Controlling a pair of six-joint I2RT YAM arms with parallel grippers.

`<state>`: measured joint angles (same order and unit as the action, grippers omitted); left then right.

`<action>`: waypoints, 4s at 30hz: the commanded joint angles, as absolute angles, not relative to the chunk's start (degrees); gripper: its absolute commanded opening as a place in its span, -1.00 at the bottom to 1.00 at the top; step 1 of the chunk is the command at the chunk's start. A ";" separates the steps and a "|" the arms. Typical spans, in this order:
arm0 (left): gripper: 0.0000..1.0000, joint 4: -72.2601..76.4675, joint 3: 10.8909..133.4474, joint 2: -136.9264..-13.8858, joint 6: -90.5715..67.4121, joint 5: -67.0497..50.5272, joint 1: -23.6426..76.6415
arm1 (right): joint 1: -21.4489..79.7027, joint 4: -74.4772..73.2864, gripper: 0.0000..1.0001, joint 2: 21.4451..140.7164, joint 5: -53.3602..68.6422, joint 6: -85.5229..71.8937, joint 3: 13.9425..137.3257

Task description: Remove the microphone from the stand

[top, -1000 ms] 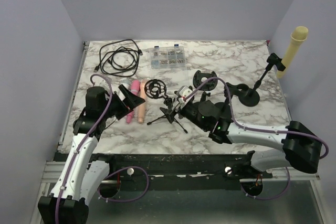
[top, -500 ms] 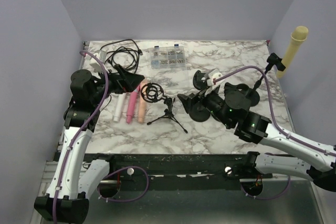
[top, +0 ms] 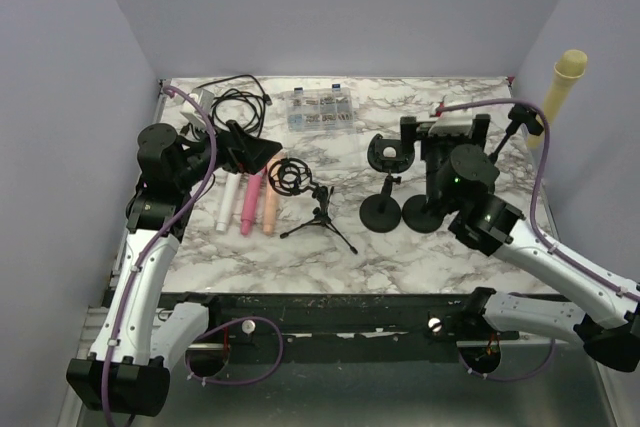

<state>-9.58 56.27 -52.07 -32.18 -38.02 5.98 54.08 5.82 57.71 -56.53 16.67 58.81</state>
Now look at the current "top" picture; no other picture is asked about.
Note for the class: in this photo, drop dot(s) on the peach microphone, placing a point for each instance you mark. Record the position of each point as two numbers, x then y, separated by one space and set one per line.
271 200

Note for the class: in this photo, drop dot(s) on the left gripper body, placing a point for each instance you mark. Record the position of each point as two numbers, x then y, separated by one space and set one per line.
230 157

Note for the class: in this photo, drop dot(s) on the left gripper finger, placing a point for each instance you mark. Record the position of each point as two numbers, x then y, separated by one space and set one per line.
237 134
256 153

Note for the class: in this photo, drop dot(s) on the pink microphone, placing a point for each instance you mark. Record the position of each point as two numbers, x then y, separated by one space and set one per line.
250 202

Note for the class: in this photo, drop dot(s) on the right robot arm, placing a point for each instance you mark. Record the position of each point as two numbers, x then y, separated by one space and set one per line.
601 310

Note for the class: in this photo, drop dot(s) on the shock mount desk stand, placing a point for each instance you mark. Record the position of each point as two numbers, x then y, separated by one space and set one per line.
380 212

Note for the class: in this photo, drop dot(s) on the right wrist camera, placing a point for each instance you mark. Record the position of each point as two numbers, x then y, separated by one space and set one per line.
452 124

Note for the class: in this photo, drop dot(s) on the clip desk stand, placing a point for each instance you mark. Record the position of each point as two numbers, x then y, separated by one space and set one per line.
420 216

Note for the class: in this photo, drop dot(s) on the clear screw organiser box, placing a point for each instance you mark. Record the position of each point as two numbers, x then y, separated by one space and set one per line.
319 110

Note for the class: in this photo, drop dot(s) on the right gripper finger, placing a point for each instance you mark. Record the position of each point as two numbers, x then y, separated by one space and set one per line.
408 131
480 127

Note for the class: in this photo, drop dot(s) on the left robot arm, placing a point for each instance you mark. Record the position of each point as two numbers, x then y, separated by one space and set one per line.
128 367

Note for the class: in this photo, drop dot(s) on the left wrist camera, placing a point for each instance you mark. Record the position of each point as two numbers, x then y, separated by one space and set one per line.
204 98

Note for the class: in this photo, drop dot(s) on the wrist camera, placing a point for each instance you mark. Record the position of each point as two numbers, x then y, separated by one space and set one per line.
204 98
452 124

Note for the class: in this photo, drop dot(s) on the yellow microphone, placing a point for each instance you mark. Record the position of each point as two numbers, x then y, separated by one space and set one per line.
570 67

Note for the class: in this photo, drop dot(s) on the white microphone grey head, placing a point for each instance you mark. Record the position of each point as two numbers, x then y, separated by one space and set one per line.
227 202

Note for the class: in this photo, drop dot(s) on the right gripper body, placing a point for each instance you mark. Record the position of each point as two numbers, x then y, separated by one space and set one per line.
436 147

